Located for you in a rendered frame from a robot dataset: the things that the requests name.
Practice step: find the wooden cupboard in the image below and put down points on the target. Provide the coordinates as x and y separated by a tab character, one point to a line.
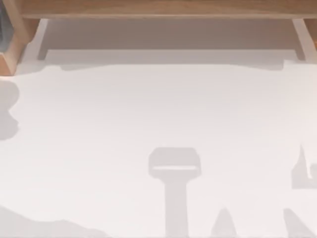
163	8

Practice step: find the pale wooden drawer front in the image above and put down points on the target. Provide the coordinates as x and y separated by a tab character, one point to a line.
18	37

